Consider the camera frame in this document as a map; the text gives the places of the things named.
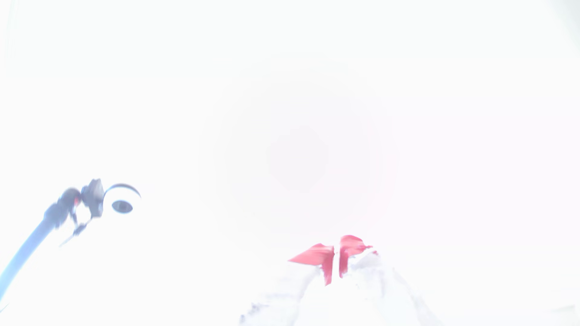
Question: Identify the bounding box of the round white webcam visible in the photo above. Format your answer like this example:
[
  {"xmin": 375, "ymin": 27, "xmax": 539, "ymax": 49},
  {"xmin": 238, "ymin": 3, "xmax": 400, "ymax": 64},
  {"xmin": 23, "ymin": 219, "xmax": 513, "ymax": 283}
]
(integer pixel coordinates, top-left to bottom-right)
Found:
[{"xmin": 102, "ymin": 183, "xmax": 142, "ymax": 217}]

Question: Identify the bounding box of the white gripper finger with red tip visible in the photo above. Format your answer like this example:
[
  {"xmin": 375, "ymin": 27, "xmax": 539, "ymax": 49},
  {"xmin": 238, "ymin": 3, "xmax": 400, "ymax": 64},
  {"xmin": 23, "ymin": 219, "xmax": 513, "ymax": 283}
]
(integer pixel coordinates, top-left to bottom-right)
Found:
[
  {"xmin": 239, "ymin": 244, "xmax": 338, "ymax": 326},
  {"xmin": 339, "ymin": 235, "xmax": 442, "ymax": 326}
]

